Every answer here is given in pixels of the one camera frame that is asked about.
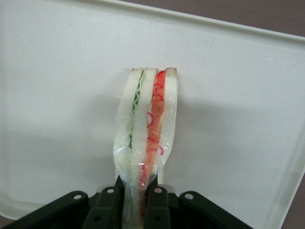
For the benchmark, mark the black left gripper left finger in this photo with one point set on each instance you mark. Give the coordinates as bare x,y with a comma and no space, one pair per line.
102,210

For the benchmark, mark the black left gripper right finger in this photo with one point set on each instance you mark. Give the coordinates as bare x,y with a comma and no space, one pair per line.
162,210

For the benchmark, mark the triangle sandwich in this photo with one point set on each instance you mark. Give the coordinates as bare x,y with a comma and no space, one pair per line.
145,124

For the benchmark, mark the beige plastic tray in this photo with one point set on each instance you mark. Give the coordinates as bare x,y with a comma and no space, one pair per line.
71,95

